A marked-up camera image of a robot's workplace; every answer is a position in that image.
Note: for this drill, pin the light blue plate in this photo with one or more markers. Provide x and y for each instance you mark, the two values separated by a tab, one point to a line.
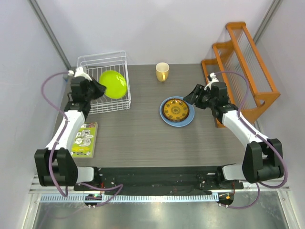
187	121

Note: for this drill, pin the green illustrated book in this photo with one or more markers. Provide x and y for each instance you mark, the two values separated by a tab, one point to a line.
85	140

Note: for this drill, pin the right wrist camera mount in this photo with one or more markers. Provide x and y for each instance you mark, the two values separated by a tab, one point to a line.
211	79

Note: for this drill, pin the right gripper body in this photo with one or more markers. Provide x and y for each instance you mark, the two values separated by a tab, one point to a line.
211	101

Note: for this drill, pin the yellow mug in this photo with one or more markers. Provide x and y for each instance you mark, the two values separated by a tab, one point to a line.
162	71

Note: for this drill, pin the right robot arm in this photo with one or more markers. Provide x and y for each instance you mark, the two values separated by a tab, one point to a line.
263	158

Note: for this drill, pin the white wire dish rack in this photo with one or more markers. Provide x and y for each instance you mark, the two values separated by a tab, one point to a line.
95	65

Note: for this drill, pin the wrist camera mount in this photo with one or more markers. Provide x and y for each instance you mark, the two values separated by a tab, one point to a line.
79	72
211	79

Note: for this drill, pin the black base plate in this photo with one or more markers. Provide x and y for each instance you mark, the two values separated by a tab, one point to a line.
164	181

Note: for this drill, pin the perforated metal rail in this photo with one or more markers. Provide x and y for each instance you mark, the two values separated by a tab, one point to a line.
92	198

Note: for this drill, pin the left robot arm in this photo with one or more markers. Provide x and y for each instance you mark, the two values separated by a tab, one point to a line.
55	165

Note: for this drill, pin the orange wooden rack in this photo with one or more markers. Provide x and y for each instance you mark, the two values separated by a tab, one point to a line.
249	82

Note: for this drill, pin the green plate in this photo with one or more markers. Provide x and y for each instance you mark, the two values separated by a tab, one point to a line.
115	83

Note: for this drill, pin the brown yellow plate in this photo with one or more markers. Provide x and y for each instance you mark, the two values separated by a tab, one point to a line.
175	110

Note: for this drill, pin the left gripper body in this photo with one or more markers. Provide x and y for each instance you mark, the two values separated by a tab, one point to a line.
87	97

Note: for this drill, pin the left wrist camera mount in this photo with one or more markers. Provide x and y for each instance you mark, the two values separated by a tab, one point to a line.
79	72

